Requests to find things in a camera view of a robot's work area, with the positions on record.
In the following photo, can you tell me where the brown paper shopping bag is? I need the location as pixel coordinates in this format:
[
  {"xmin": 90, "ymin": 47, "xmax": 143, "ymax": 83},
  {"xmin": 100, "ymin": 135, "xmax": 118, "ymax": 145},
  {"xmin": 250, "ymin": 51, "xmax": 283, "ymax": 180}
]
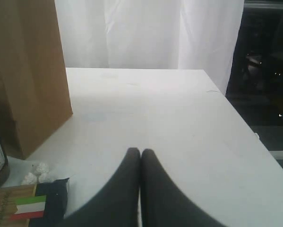
[{"xmin": 0, "ymin": 0, "xmax": 73, "ymax": 159}]

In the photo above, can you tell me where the spaghetti packet with Italian flag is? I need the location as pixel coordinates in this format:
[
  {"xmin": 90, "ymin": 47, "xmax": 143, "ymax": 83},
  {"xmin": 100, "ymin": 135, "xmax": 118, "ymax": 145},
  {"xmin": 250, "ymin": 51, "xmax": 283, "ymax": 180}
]
[{"xmin": 0, "ymin": 178, "xmax": 69, "ymax": 227}]

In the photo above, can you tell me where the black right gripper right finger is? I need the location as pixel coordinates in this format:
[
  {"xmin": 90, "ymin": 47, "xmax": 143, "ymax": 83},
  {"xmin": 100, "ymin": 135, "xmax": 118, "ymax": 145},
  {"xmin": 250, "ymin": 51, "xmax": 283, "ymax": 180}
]
[{"xmin": 140, "ymin": 149, "xmax": 224, "ymax": 227}]

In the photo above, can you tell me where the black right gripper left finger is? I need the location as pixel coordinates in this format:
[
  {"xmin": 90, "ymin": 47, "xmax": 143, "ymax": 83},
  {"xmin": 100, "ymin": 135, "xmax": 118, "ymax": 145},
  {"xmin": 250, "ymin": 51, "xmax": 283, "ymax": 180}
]
[{"xmin": 45, "ymin": 148, "xmax": 141, "ymax": 227}]

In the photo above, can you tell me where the white backdrop curtain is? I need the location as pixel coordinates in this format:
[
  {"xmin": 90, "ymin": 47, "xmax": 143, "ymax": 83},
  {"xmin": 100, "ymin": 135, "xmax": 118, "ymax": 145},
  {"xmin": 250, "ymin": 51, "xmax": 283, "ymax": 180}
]
[{"xmin": 55, "ymin": 0, "xmax": 244, "ymax": 93}]

